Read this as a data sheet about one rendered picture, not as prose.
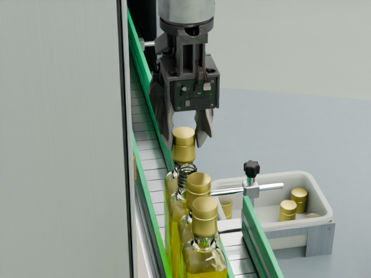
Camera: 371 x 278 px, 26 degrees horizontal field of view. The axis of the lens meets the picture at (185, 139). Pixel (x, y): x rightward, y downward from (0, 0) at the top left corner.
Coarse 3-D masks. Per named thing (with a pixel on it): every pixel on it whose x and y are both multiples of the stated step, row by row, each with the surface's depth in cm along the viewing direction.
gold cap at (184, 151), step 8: (176, 128) 118; (184, 128) 118; (176, 136) 116; (184, 136) 116; (192, 136) 116; (176, 144) 117; (184, 144) 116; (192, 144) 117; (176, 152) 117; (184, 152) 117; (192, 152) 118; (176, 160) 118; (184, 160) 118; (192, 160) 118
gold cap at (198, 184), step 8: (192, 176) 112; (200, 176) 112; (208, 176) 112; (192, 184) 110; (200, 184) 110; (208, 184) 110; (192, 192) 111; (200, 192) 110; (208, 192) 111; (192, 200) 111
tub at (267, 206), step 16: (256, 176) 168; (272, 176) 168; (288, 176) 169; (304, 176) 169; (272, 192) 170; (288, 192) 171; (320, 192) 163; (240, 208) 170; (256, 208) 170; (272, 208) 170; (320, 208) 161; (272, 224) 154; (288, 224) 154; (304, 224) 155
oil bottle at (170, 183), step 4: (168, 172) 126; (172, 172) 125; (168, 176) 125; (172, 176) 124; (176, 176) 124; (164, 180) 127; (168, 180) 124; (172, 180) 123; (176, 180) 123; (164, 184) 127; (168, 184) 124; (172, 184) 123; (176, 184) 123; (164, 188) 127; (168, 188) 124; (172, 188) 123; (176, 188) 123; (164, 192) 128; (168, 192) 124; (172, 192) 123; (164, 196) 128; (168, 196) 124; (164, 200) 129; (164, 204) 129; (164, 208) 130; (164, 212) 130; (164, 216) 131
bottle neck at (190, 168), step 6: (180, 168) 117; (186, 168) 118; (192, 168) 118; (180, 174) 116; (186, 174) 116; (180, 180) 117; (186, 180) 116; (180, 186) 117; (186, 186) 117; (180, 192) 118; (186, 192) 118; (180, 198) 119; (186, 198) 118
